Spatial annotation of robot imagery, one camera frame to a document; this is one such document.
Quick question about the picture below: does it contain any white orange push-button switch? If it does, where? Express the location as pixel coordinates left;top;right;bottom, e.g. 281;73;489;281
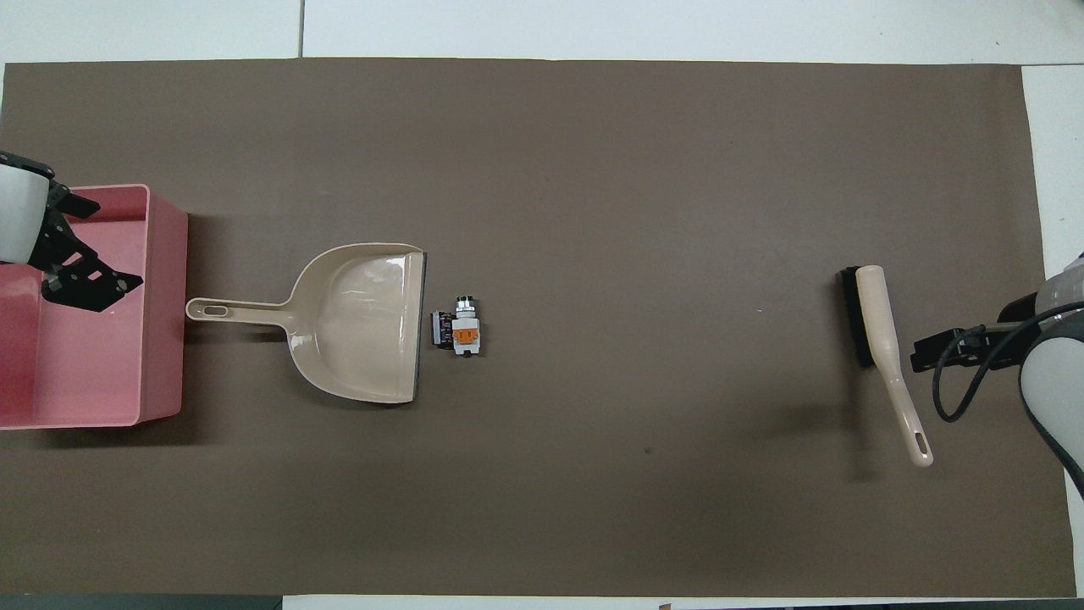
451;294;486;359

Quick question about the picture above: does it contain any pink plastic bin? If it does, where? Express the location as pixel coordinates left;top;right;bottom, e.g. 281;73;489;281
0;183;189;431

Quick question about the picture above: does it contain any beige plastic dustpan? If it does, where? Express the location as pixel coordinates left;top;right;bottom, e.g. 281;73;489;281
185;242;429;405

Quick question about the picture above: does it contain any black cable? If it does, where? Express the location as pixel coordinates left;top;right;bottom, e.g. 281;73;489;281
932;302;1084;424

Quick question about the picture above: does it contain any beige brush with black bristles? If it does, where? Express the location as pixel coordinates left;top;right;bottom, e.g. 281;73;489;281
838;264;935;469

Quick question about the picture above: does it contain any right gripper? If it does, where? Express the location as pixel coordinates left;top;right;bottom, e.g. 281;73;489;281
982;292;1046;367

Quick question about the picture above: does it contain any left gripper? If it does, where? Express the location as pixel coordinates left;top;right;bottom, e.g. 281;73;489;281
0;150;145;313

